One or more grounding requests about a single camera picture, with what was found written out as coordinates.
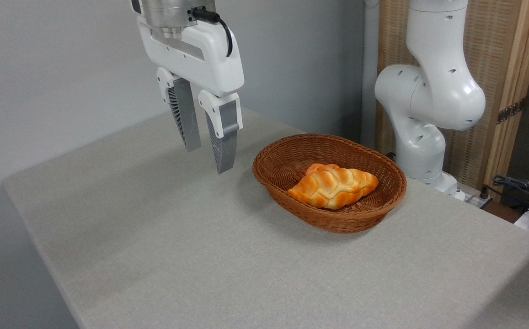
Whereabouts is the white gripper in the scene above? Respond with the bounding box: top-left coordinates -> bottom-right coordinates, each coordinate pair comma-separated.
137,17 -> 245,175

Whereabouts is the black metal screen hinge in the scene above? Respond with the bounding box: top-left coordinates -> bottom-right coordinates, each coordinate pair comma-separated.
497,98 -> 527,124

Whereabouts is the white power strip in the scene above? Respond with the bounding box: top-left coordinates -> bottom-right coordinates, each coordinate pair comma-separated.
461,184 -> 494,209

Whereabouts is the bundle of dark cables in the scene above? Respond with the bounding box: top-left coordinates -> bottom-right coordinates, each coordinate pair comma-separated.
486,175 -> 529,238

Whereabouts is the braided golden bread loaf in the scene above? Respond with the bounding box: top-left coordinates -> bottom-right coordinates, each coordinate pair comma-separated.
288,167 -> 379,210

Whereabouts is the round golden bread bun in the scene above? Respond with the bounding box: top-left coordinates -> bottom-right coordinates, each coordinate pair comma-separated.
305,163 -> 341,177

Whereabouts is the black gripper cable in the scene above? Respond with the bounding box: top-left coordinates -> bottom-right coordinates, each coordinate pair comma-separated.
190,6 -> 234,58

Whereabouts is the grey fabric tablecloth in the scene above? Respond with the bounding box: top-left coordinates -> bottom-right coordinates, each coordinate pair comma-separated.
3,106 -> 529,329

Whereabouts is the brown wicker basket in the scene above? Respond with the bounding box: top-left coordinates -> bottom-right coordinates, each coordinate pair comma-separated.
252,133 -> 407,234

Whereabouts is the wooden woven folding screen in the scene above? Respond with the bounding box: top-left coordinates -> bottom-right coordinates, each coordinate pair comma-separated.
376,0 -> 529,202

